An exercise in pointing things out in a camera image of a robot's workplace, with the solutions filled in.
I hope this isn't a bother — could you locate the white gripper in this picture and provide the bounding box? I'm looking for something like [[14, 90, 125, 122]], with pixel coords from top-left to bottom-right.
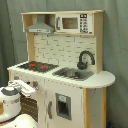
[[8, 80, 36, 97]]

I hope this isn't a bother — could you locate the white toy oven door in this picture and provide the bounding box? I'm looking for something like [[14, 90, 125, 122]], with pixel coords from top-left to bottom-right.
[[21, 94, 44, 123]]

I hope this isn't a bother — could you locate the white toy microwave door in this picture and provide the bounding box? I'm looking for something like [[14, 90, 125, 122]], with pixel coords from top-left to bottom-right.
[[54, 13, 94, 35]]

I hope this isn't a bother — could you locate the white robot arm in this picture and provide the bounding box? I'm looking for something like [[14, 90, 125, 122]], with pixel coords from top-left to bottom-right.
[[0, 80, 38, 128]]

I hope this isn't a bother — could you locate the wooden toy kitchen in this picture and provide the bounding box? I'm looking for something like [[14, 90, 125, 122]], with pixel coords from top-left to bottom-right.
[[9, 10, 115, 128]]

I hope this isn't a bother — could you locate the black toy stovetop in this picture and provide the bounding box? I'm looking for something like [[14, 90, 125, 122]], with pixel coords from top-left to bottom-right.
[[20, 61, 57, 73]]

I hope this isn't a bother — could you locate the white fridge door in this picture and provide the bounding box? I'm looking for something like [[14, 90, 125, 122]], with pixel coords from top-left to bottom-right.
[[47, 87, 83, 128]]

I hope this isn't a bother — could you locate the grey toy sink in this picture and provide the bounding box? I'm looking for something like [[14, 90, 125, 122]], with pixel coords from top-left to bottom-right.
[[53, 67, 93, 81]]

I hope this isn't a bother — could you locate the black toy faucet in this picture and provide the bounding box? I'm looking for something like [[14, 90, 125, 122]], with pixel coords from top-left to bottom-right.
[[77, 50, 95, 70]]

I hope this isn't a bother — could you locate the grey range hood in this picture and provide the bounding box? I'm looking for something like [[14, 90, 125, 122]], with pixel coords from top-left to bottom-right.
[[26, 15, 54, 34]]

